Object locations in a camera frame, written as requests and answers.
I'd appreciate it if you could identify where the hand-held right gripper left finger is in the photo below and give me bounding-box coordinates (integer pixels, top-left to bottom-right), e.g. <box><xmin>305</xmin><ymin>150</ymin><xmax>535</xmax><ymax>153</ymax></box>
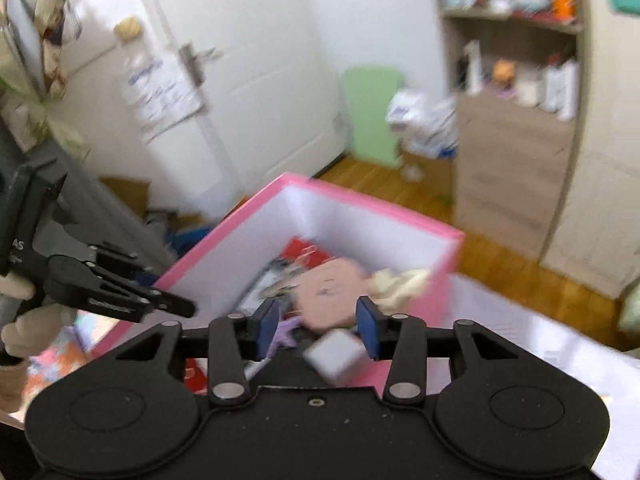
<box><xmin>115</xmin><ymin>297</ymin><xmax>281</xmax><ymax>407</ymax></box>

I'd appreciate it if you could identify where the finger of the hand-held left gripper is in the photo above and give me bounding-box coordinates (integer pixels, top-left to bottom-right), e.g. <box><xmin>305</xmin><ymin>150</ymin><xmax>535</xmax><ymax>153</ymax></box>
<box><xmin>46</xmin><ymin>254</ymin><xmax>197</xmax><ymax>324</ymax></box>
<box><xmin>87</xmin><ymin>241</ymin><xmax>161</xmax><ymax>291</ymax></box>

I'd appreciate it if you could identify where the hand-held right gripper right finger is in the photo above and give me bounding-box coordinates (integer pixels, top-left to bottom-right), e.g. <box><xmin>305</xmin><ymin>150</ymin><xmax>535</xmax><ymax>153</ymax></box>
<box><xmin>355</xmin><ymin>296</ymin><xmax>507</xmax><ymax>405</ymax></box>

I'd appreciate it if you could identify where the purple hair clip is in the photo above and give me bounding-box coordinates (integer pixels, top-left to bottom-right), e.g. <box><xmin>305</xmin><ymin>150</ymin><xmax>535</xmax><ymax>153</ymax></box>
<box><xmin>269</xmin><ymin>317</ymin><xmax>304</xmax><ymax>359</ymax></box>

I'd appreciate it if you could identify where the white charger plug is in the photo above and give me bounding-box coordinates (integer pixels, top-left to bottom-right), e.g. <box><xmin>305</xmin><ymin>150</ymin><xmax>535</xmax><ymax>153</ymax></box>
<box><xmin>304</xmin><ymin>330</ymin><xmax>364</xmax><ymax>379</ymax></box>

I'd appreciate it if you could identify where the pink compact case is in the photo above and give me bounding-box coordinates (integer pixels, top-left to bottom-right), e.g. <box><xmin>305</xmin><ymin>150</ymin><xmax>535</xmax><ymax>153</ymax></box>
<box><xmin>291</xmin><ymin>257</ymin><xmax>372</xmax><ymax>334</ymax></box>

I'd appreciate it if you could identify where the cream hair claw clip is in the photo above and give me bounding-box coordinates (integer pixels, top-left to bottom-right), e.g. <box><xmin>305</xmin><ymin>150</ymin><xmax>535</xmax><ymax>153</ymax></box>
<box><xmin>369</xmin><ymin>267</ymin><xmax>434</xmax><ymax>312</ymax></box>

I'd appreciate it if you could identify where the pink cardboard box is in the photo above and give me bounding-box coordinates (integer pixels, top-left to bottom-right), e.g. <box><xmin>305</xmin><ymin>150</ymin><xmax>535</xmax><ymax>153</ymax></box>
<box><xmin>90</xmin><ymin>172</ymin><xmax>467</xmax><ymax>392</ymax></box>

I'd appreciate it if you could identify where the person's left forearm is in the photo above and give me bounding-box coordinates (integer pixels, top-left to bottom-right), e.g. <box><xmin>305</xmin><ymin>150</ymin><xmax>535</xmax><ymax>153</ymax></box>
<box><xmin>0</xmin><ymin>358</ymin><xmax>29</xmax><ymax>413</ymax></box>

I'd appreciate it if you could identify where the person's left hand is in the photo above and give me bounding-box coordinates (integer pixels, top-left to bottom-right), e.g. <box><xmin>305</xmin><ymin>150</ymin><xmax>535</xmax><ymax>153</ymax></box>
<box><xmin>0</xmin><ymin>277</ymin><xmax>77</xmax><ymax>361</ymax></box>

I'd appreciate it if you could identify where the white printed paper bag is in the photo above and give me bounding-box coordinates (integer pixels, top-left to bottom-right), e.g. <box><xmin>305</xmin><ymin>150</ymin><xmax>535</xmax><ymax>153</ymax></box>
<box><xmin>119</xmin><ymin>54</ymin><xmax>204</xmax><ymax>142</ymax></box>

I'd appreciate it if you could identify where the floral fabric bag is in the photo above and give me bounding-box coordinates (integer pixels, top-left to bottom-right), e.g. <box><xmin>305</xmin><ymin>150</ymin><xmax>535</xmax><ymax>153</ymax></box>
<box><xmin>0</xmin><ymin>0</ymin><xmax>84</xmax><ymax>107</ymax></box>

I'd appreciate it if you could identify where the white quilted mat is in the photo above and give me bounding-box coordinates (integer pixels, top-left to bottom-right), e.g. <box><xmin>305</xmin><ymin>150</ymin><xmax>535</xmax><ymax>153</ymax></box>
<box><xmin>439</xmin><ymin>274</ymin><xmax>640</xmax><ymax>463</ymax></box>

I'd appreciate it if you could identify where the light green board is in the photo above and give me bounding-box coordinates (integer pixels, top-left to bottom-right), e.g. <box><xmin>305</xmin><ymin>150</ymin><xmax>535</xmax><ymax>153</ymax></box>
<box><xmin>343</xmin><ymin>65</ymin><xmax>406</xmax><ymax>169</ymax></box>

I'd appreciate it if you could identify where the wooden bookshelf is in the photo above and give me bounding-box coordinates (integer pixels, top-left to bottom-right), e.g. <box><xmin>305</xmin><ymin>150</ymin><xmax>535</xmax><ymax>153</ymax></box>
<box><xmin>429</xmin><ymin>0</ymin><xmax>587</xmax><ymax>262</ymax></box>

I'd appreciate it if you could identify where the white door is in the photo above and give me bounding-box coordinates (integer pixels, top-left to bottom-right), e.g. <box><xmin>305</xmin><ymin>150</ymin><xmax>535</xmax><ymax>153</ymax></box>
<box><xmin>132</xmin><ymin>0</ymin><xmax>352</xmax><ymax>197</ymax></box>

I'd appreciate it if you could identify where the white spray bottle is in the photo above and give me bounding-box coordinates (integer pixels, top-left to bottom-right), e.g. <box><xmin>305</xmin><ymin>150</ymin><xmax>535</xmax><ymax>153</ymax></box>
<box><xmin>462</xmin><ymin>40</ymin><xmax>484</xmax><ymax>94</ymax></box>

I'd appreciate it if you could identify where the small orange box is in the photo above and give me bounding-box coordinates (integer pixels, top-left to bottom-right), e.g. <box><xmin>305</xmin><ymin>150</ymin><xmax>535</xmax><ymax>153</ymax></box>
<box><xmin>492</xmin><ymin>59</ymin><xmax>517</xmax><ymax>89</ymax></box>

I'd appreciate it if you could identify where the white jar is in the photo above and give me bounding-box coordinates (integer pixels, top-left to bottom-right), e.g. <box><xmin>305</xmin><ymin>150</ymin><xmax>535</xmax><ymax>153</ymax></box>
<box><xmin>514</xmin><ymin>67</ymin><xmax>542</xmax><ymax>107</ymax></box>

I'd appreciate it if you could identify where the light wooden wardrobe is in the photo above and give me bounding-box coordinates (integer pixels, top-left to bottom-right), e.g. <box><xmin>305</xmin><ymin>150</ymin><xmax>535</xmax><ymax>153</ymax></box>
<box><xmin>539</xmin><ymin>0</ymin><xmax>640</xmax><ymax>302</ymax></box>

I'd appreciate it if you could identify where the tall white bottle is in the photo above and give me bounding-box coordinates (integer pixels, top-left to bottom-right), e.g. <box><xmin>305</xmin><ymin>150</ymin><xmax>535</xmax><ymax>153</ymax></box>
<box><xmin>542</xmin><ymin>59</ymin><xmax>582</xmax><ymax>122</ymax></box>

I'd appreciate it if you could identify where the orange cup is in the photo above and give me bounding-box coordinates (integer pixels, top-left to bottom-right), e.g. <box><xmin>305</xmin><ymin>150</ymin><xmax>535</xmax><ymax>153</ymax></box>
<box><xmin>549</xmin><ymin>0</ymin><xmax>577</xmax><ymax>22</ymax></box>

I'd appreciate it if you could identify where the metal door handle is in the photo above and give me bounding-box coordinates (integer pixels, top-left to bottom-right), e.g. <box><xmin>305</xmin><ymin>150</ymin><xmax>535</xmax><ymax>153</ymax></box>
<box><xmin>177</xmin><ymin>42</ymin><xmax>219</xmax><ymax>89</ymax></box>

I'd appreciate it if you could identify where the yellow wall sticker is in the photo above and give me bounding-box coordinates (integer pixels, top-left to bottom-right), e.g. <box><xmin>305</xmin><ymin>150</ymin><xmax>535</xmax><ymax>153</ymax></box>
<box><xmin>113</xmin><ymin>15</ymin><xmax>146</xmax><ymax>41</ymax></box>

